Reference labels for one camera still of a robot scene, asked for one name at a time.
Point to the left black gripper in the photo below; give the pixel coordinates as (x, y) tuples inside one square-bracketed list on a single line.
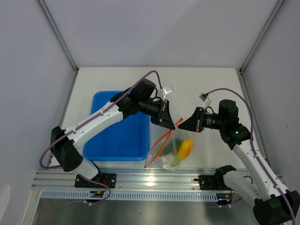
[(163, 114)]

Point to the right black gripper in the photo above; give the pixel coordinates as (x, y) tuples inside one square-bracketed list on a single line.
[(193, 123)]

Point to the yellow orange mango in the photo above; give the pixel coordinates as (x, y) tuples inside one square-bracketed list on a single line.
[(185, 148)]

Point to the dark green cucumber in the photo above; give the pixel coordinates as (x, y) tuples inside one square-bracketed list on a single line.
[(171, 147)]

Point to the clear zip bag orange zipper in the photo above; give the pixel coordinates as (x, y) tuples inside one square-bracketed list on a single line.
[(153, 155)]

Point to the green grape bunch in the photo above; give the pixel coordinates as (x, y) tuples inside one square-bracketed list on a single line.
[(176, 162)]

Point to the white cauliflower with leaves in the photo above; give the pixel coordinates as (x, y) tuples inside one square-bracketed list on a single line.
[(167, 162)]

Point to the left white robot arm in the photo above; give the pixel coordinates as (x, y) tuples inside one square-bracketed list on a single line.
[(67, 144)]

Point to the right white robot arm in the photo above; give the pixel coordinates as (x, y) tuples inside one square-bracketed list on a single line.
[(271, 201)]

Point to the blue plastic bin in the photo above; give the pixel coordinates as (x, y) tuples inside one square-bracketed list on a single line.
[(127, 140)]

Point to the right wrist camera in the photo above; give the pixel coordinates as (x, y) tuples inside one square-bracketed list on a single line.
[(206, 100)]

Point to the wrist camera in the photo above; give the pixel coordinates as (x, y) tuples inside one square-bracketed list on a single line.
[(206, 100), (165, 91)]

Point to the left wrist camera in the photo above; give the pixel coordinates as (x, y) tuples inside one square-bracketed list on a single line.
[(165, 91)]

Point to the aluminium front rail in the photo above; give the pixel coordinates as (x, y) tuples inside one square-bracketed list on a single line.
[(128, 179)]

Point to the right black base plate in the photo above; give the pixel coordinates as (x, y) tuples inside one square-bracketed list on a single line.
[(211, 182)]

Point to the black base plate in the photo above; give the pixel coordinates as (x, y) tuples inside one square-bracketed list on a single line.
[(211, 182), (109, 179)]

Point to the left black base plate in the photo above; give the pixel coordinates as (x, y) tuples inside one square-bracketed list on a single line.
[(109, 179)]

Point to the right aluminium frame post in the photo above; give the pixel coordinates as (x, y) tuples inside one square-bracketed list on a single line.
[(263, 34)]

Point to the aluminium frame post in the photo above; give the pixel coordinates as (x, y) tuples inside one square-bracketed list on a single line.
[(263, 34), (57, 33)]

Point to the white slotted cable duct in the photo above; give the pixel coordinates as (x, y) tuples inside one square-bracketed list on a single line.
[(131, 195)]

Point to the left aluminium frame post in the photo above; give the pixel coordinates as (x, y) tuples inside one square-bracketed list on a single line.
[(57, 33)]

